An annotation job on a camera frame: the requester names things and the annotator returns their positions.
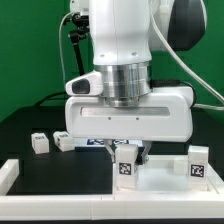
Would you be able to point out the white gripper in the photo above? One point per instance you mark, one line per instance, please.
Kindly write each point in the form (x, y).
(162, 115)

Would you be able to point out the white square table top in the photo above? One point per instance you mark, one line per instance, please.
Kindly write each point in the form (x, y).
(166, 174)

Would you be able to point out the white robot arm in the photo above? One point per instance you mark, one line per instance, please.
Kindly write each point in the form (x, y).
(119, 99)

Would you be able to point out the white sheet with tags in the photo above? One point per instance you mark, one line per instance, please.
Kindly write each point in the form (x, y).
(84, 142)

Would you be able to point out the white U-shaped obstacle fence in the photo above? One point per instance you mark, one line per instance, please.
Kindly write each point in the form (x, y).
(117, 205)

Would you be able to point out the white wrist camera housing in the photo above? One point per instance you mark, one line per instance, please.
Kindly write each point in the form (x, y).
(90, 84)

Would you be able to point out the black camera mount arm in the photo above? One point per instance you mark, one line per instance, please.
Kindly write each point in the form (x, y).
(75, 36)

